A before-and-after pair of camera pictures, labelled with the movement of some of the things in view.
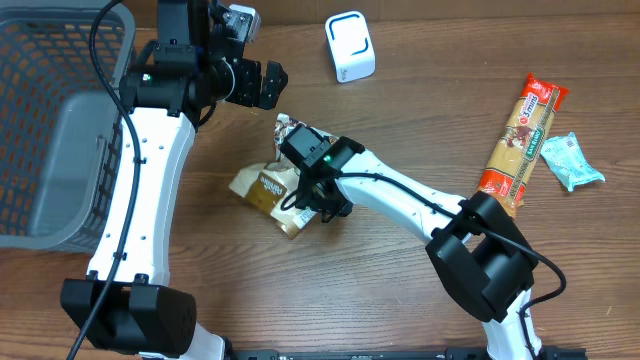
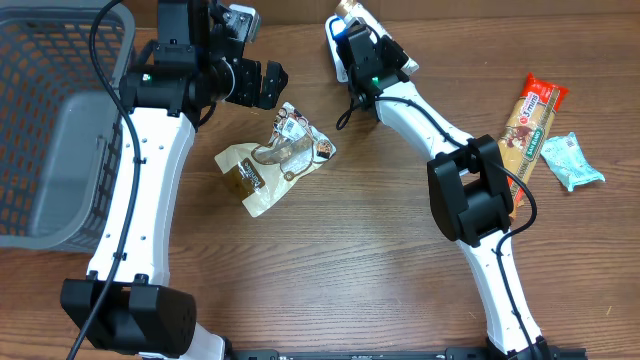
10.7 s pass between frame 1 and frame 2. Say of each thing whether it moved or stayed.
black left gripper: stayed
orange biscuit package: stayed
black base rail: stayed
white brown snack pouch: moved
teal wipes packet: stayed
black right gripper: moved
